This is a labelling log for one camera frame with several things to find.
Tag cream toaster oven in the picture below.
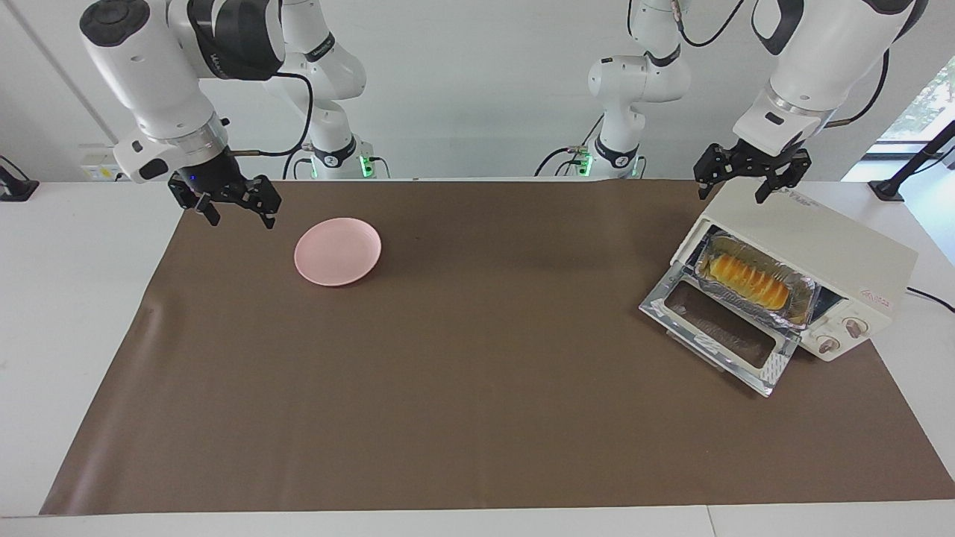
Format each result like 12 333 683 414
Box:
670 179 918 363

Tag brown table mat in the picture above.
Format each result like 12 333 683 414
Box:
39 179 955 517

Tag window with greenery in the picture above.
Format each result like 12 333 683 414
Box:
877 56 955 144

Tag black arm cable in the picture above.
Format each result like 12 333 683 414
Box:
824 48 890 129
228 71 316 157

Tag yellow sliced bread loaf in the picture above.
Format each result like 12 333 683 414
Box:
707 254 790 311

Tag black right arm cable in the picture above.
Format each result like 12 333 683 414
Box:
228 71 316 157

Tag glass oven door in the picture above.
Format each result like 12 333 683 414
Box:
639 261 801 398

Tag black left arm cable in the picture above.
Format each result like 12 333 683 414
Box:
824 48 890 129

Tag pink round plate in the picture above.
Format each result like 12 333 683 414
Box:
294 218 382 286

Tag black desk clamp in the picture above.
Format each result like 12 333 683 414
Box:
0 155 40 202

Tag aluminium foil tray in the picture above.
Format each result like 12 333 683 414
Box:
694 230 821 329

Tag white wall socket box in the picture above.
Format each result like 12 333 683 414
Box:
78 144 128 182

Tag black oven power cable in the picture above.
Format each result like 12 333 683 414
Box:
905 287 955 314

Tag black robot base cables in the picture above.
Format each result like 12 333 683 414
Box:
534 112 607 178

